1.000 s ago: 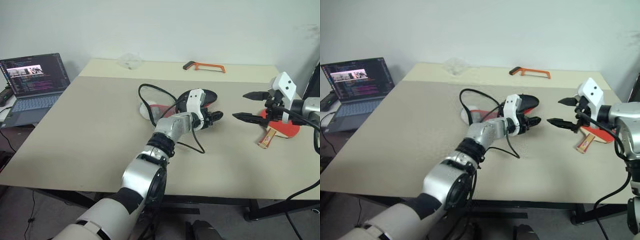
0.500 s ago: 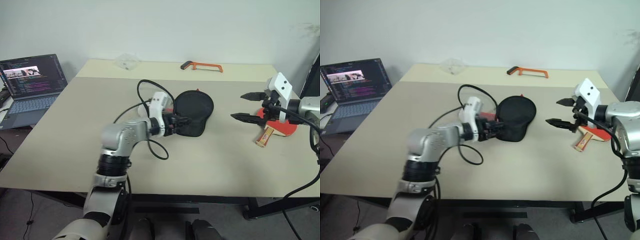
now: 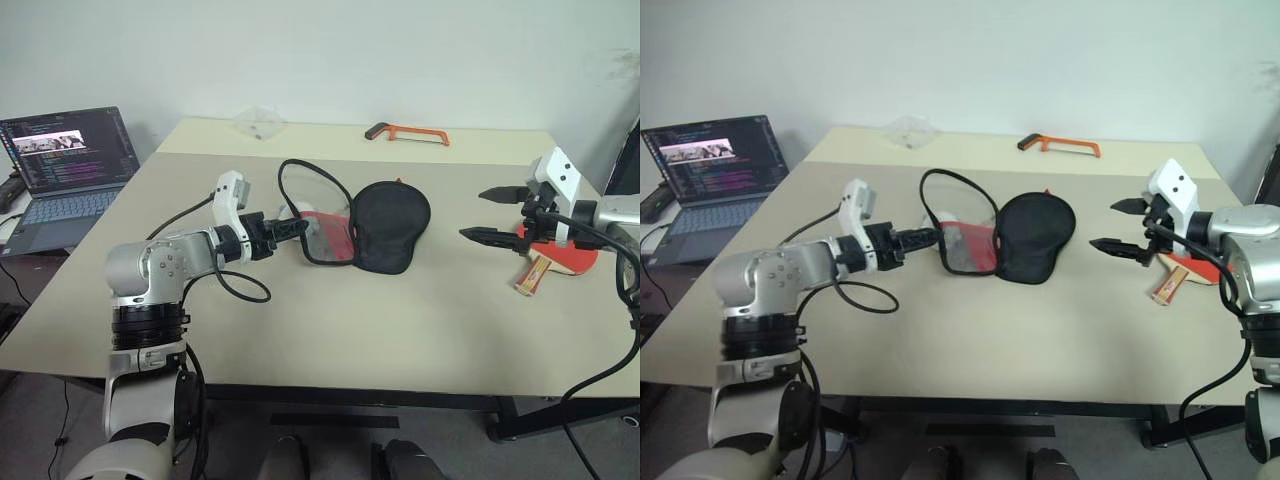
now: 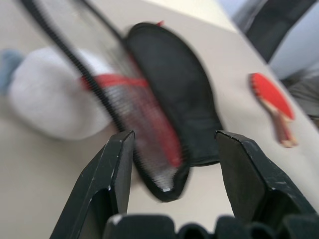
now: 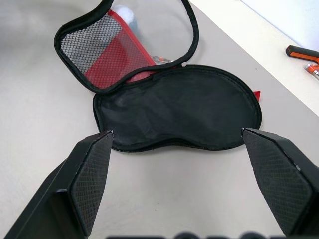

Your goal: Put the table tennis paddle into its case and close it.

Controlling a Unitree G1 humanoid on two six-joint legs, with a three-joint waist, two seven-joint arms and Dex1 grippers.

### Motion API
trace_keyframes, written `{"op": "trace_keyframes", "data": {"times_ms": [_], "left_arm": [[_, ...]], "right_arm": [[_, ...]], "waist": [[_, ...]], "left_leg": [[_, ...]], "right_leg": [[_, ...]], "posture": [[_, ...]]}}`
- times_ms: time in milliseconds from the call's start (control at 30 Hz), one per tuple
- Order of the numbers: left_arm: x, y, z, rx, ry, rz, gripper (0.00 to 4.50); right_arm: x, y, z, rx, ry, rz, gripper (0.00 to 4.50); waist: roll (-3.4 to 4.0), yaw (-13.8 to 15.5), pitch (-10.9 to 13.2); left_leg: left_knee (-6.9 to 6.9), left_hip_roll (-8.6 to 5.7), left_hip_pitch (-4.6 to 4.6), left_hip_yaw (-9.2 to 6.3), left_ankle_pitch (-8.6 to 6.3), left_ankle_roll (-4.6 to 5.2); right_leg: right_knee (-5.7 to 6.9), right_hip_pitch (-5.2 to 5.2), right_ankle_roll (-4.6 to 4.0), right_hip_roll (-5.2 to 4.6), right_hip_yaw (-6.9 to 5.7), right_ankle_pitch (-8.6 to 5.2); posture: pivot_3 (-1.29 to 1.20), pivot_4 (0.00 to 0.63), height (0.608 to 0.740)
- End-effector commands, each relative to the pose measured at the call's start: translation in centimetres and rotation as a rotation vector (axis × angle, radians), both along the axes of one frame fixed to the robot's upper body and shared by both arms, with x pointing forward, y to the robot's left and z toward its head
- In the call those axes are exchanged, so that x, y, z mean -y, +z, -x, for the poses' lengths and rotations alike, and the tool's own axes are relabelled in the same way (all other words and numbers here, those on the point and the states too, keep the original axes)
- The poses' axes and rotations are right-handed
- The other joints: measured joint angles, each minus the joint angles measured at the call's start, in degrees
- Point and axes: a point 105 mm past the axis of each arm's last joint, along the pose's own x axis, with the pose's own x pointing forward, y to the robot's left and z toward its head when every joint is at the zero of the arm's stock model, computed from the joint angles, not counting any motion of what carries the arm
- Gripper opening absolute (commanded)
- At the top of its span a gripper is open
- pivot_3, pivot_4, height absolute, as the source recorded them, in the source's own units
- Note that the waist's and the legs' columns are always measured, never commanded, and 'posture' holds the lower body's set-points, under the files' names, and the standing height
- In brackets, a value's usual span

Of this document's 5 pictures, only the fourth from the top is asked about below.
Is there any black table tennis paddle case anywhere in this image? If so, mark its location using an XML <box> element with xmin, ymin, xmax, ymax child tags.
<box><xmin>19</xmin><ymin>0</ymin><xmax>225</xmax><ymax>203</ymax></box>

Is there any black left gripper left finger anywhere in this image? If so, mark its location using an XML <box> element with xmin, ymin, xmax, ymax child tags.
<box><xmin>49</xmin><ymin>130</ymin><xmax>137</xmax><ymax>239</ymax></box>

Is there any red table tennis paddle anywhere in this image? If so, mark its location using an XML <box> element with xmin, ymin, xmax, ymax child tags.
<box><xmin>248</xmin><ymin>72</ymin><xmax>299</xmax><ymax>149</ymax></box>

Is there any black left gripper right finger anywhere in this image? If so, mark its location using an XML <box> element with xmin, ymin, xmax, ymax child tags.
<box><xmin>215</xmin><ymin>129</ymin><xmax>318</xmax><ymax>225</ymax></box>

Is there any white rounded object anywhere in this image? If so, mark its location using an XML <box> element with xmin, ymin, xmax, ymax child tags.
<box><xmin>9</xmin><ymin>46</ymin><xmax>118</xmax><ymax>143</ymax></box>

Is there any pale blue blurred object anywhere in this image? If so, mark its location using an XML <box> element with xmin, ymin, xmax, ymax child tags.
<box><xmin>0</xmin><ymin>49</ymin><xmax>24</xmax><ymax>94</ymax></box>

